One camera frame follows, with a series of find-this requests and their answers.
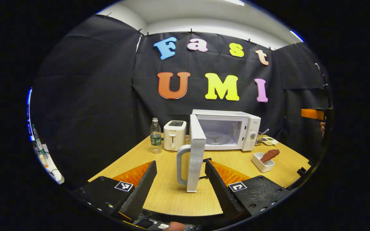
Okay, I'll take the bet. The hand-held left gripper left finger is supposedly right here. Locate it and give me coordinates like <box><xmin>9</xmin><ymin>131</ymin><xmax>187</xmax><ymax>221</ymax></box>
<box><xmin>71</xmin><ymin>160</ymin><xmax>157</xmax><ymax>222</ymax></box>

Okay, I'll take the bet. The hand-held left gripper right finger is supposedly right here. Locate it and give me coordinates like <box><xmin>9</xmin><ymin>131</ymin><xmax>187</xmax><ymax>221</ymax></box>
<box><xmin>204</xmin><ymin>159</ymin><xmax>291</xmax><ymax>220</ymax></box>

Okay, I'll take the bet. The reddish brown meat piece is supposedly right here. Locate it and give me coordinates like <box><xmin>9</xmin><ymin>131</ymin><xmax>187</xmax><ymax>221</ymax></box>
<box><xmin>260</xmin><ymin>149</ymin><xmax>280</xmax><ymax>163</ymax></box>

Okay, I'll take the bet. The white microwave oven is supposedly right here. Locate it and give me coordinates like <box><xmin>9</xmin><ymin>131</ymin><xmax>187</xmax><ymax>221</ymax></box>
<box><xmin>176</xmin><ymin>109</ymin><xmax>261</xmax><ymax>193</ymax></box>

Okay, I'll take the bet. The glass microwave turntable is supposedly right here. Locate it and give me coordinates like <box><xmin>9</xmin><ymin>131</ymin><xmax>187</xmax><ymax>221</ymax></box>
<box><xmin>208</xmin><ymin>132</ymin><xmax>234</xmax><ymax>145</ymax></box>

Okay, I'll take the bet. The white rectangular dish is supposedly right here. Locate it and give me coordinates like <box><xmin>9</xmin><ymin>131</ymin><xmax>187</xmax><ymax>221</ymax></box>
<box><xmin>251</xmin><ymin>152</ymin><xmax>275</xmax><ymax>173</ymax></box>

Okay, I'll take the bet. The black table clamp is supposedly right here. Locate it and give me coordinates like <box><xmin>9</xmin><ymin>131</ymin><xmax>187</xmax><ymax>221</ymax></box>
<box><xmin>297</xmin><ymin>159</ymin><xmax>315</xmax><ymax>176</ymax></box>

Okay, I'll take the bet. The clear water bottle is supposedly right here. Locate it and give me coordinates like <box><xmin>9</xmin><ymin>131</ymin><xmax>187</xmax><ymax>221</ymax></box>
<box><xmin>150</xmin><ymin>117</ymin><xmax>162</xmax><ymax>154</ymax></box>

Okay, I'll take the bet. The white toaster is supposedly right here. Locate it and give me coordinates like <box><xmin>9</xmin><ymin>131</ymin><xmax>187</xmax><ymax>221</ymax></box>
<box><xmin>163</xmin><ymin>120</ymin><xmax>187</xmax><ymax>151</ymax></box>

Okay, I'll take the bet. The white shelf with bottles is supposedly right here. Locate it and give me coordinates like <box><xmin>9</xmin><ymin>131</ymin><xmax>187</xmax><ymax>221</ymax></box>
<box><xmin>27</xmin><ymin>87</ymin><xmax>65</xmax><ymax>185</ymax></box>

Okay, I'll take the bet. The metal wire basket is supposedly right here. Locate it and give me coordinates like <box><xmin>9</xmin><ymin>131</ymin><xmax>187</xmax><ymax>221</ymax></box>
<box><xmin>256</xmin><ymin>129</ymin><xmax>270</xmax><ymax>145</ymax></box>

